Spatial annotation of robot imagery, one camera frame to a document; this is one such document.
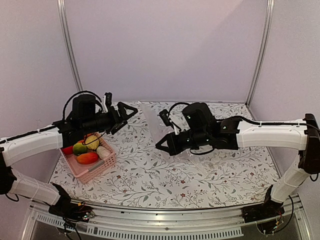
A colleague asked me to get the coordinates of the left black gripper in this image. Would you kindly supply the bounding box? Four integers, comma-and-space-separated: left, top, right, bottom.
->
82, 101, 139, 135

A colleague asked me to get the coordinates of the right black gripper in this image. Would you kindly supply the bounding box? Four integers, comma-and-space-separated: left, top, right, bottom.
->
155, 128, 209, 157

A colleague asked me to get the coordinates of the clear zip top bag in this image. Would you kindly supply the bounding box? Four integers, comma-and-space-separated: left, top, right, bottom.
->
138, 101, 197, 165

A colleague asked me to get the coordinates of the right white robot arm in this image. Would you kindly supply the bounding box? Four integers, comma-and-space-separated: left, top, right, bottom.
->
155, 102, 320, 223

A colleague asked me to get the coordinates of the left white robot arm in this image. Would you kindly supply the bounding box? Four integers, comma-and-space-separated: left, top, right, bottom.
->
0, 90, 138, 222

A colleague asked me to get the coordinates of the white garlic toy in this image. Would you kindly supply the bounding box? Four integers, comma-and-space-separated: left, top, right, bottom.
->
96, 146, 111, 159

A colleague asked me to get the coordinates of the floral tablecloth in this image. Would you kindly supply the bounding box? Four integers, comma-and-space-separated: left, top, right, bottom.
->
50, 101, 279, 209

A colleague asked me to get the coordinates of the orange red mango toy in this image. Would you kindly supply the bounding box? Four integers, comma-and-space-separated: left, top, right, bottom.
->
76, 152, 99, 165

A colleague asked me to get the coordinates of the red apple toy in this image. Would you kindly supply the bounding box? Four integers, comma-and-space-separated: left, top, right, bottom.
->
61, 146, 73, 155

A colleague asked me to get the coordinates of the pink plastic basket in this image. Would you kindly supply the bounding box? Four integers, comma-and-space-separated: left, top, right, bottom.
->
60, 132, 116, 184

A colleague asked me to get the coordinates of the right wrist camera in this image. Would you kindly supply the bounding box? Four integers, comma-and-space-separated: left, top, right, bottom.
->
159, 109, 182, 135

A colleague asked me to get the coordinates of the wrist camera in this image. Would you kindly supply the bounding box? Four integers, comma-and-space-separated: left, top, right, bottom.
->
101, 92, 112, 113
159, 109, 182, 135

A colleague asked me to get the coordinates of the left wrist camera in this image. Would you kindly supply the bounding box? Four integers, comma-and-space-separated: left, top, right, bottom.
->
101, 92, 112, 113

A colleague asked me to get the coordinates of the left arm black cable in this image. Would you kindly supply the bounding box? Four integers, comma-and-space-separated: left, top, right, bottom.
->
61, 90, 105, 121

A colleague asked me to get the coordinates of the front aluminium rail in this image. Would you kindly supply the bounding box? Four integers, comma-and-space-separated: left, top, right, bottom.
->
22, 195, 313, 240

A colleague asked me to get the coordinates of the left aluminium frame post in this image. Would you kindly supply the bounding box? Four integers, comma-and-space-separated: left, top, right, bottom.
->
57, 0, 84, 91

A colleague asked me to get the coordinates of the aluminium frame post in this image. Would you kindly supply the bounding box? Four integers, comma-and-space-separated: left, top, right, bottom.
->
57, 0, 84, 91
245, 0, 275, 108

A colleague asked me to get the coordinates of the right aluminium frame post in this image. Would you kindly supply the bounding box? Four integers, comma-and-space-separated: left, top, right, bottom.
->
245, 0, 275, 108

